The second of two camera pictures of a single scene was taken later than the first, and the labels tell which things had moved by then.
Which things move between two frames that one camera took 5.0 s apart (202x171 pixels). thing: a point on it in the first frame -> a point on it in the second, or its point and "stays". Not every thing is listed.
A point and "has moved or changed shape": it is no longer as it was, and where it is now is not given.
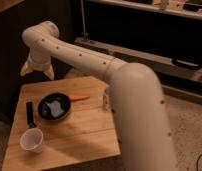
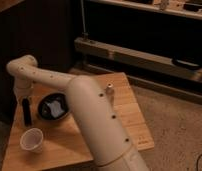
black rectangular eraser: [30, 114] has moved or changed shape
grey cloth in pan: [56, 109] stays
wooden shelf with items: [196, 9] stays
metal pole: [83, 18] stays
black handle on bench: [186, 63] stays
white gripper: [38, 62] -> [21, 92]
